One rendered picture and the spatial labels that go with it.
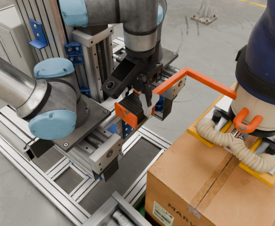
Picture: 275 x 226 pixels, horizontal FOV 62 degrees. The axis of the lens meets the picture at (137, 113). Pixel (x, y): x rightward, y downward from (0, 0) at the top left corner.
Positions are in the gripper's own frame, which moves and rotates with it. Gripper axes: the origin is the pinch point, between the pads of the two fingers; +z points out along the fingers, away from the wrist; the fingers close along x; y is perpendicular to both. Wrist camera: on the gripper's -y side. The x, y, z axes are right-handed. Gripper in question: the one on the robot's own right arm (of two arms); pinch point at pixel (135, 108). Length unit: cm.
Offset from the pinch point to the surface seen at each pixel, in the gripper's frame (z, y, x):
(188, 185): 24.2, 2.8, -21.6
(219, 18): 119, 319, 118
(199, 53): 119, 211, 87
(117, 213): 64, -12, 1
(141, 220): 58, -8, -11
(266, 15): -25.3, 23.9, -18.7
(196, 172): 24.3, 8.9, -20.8
